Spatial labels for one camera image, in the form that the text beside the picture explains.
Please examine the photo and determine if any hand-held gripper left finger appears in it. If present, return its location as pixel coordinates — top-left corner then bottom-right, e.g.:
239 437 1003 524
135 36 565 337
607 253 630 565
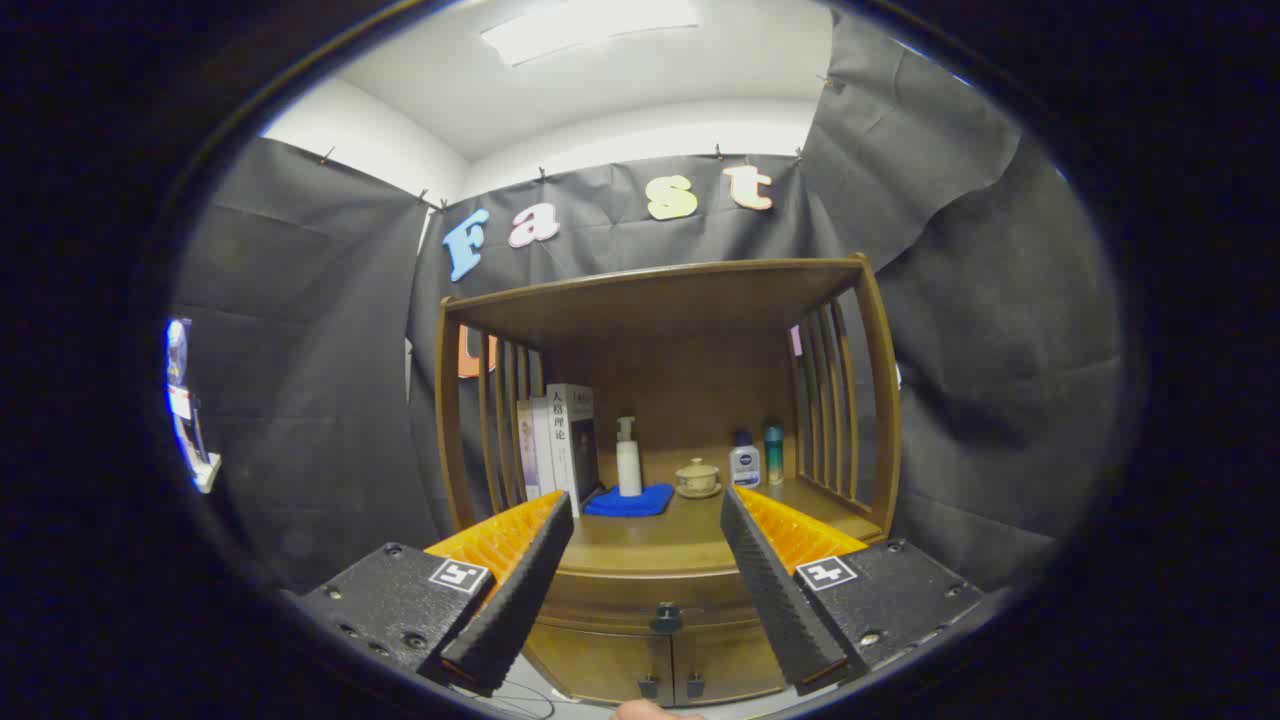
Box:
296 490 576 698

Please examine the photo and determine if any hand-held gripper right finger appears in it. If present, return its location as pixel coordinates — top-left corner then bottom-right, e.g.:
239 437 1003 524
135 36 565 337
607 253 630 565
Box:
720 485 986 698

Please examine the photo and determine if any wooden drawer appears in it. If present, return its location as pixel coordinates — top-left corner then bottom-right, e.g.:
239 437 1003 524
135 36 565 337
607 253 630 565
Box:
540 568 766 636

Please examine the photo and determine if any wooden cabinet door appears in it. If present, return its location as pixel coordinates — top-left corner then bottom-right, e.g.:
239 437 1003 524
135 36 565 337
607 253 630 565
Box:
525 625 674 706
673 625 791 704

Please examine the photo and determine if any wooden countertop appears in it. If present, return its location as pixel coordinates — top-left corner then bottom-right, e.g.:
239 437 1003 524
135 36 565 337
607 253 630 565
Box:
460 475 886 579

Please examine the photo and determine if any wooden cabinet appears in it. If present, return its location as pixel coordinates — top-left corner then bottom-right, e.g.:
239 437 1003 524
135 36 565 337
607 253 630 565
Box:
435 255 903 706

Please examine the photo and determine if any white lotion bottle blue cap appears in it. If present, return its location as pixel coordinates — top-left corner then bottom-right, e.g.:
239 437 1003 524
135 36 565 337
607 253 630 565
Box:
729 430 762 489

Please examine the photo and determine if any blue folded cloth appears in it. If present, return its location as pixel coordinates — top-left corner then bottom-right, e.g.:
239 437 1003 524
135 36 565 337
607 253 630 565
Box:
583 484 676 518

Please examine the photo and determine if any ceramic lidded teacup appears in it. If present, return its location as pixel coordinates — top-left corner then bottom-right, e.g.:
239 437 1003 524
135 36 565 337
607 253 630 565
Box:
675 458 723 499

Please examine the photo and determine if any thin purple book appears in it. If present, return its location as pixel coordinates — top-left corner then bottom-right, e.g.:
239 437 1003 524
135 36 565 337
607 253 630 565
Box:
516 400 541 501

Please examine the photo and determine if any thin white book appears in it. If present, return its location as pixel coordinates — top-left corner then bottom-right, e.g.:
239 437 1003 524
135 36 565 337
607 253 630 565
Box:
530 395 557 498

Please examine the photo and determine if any white book with dark cover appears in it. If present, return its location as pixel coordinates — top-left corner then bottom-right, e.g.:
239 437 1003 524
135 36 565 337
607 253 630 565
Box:
546 383 601 516

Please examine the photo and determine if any white pump bottle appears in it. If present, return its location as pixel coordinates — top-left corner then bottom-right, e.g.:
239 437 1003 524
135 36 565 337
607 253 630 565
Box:
616 416 644 498

